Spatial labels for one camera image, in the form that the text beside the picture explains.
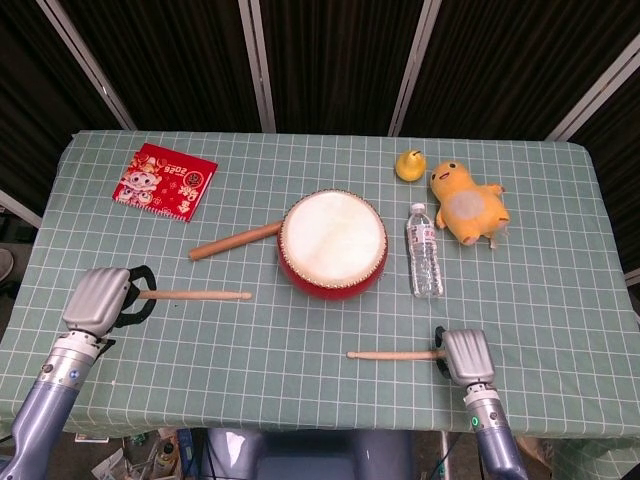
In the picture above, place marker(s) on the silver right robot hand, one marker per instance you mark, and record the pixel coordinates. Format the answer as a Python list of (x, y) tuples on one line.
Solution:
[(467, 357)]

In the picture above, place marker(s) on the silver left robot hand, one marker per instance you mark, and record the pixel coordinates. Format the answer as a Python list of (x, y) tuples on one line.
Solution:
[(97, 300)]

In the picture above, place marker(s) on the wooden drumstick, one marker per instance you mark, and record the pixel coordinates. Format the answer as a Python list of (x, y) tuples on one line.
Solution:
[(200, 295), (395, 355)]

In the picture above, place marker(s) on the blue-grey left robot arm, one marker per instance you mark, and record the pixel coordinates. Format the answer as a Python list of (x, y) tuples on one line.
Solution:
[(45, 400)]

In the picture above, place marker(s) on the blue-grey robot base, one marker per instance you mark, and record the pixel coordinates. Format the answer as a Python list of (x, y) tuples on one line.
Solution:
[(310, 455)]

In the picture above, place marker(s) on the green grid cutting mat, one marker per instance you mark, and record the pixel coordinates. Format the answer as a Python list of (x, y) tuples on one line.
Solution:
[(300, 350)]

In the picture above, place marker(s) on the red drum with white skin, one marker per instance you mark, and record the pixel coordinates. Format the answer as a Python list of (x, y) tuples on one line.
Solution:
[(332, 240)]

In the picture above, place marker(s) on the clear plastic water bottle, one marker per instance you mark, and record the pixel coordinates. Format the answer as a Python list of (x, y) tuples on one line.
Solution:
[(425, 255)]

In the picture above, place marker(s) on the red spiral notebook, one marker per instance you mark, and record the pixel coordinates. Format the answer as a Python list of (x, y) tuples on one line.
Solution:
[(165, 180)]

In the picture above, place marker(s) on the thick wooden dowel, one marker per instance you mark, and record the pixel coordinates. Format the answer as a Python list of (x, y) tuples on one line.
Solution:
[(230, 242)]

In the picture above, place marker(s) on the yellow plush toy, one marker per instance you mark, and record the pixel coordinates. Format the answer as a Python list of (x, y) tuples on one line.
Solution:
[(470, 205)]

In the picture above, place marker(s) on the yellow pear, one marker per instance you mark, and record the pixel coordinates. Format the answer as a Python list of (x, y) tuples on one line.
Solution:
[(410, 167)]

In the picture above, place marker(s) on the white partition frame post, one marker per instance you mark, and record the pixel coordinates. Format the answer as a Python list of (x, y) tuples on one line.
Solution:
[(632, 277), (86, 65), (20, 209), (595, 92), (258, 75), (415, 67)]

